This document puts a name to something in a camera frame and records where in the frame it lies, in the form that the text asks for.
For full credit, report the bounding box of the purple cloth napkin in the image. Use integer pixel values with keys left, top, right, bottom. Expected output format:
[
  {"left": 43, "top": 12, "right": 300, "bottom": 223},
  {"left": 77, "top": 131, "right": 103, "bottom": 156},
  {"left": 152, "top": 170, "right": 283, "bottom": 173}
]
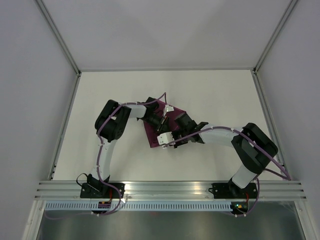
[{"left": 140, "top": 100, "right": 186, "bottom": 148}]

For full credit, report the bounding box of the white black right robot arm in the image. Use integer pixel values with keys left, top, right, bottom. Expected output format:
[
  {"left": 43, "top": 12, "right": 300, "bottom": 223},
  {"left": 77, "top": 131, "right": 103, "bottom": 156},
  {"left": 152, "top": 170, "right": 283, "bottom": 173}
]
[{"left": 172, "top": 113, "right": 279, "bottom": 199}]

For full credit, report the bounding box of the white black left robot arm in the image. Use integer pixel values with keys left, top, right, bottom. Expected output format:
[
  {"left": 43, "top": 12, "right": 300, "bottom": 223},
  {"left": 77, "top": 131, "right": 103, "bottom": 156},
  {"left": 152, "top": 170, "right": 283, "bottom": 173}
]
[{"left": 87, "top": 97, "right": 169, "bottom": 198}]

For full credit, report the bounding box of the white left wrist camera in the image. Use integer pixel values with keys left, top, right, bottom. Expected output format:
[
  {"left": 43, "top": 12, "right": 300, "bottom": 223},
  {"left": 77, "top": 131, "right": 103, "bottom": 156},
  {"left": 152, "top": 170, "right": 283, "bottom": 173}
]
[{"left": 163, "top": 104, "right": 175, "bottom": 115}]

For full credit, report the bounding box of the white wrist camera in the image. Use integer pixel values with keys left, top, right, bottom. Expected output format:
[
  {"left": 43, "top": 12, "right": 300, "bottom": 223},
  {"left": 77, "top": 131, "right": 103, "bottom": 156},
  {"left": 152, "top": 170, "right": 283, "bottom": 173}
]
[
  {"left": 157, "top": 131, "right": 174, "bottom": 149},
  {"left": 163, "top": 104, "right": 175, "bottom": 115}
]

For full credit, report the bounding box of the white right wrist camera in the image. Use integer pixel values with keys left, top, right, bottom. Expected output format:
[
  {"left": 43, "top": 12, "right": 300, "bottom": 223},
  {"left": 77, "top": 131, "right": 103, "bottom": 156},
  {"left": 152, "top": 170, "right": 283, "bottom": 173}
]
[{"left": 157, "top": 131, "right": 174, "bottom": 149}]

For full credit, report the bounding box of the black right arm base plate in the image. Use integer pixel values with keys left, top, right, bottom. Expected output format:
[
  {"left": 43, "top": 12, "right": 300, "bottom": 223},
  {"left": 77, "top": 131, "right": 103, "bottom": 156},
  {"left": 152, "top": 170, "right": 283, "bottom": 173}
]
[{"left": 208, "top": 182, "right": 258, "bottom": 200}]

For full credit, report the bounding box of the white slotted cable duct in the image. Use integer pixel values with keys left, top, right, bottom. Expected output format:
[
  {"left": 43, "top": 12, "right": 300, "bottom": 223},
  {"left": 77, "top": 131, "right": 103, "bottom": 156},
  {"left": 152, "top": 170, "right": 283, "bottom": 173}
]
[{"left": 44, "top": 200, "right": 232, "bottom": 212}]

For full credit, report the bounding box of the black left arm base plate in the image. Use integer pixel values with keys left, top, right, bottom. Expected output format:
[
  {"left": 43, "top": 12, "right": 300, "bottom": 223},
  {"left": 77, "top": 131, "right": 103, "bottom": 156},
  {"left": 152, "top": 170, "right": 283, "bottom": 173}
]
[{"left": 80, "top": 182, "right": 125, "bottom": 199}]

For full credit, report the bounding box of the aluminium left frame post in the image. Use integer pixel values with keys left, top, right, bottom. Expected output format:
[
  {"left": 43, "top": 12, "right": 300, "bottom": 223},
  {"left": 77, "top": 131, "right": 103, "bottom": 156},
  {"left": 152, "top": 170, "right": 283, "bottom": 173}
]
[{"left": 34, "top": 0, "right": 81, "bottom": 77}]

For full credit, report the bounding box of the aluminium frame post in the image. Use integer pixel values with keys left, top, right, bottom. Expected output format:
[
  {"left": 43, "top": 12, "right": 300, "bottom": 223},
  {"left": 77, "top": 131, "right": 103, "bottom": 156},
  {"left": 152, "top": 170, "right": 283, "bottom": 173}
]
[
  {"left": 251, "top": 0, "right": 300, "bottom": 75},
  {"left": 34, "top": 0, "right": 81, "bottom": 77}
]

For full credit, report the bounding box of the aluminium front rail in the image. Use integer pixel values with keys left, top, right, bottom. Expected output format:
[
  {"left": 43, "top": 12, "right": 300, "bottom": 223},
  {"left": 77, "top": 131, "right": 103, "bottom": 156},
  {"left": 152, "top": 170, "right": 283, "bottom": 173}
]
[{"left": 33, "top": 180, "right": 307, "bottom": 202}]

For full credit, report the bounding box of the aluminium right frame post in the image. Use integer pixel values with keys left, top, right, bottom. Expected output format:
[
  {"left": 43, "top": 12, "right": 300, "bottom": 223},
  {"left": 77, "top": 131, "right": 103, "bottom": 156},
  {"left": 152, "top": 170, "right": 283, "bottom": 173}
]
[{"left": 251, "top": 0, "right": 300, "bottom": 75}]

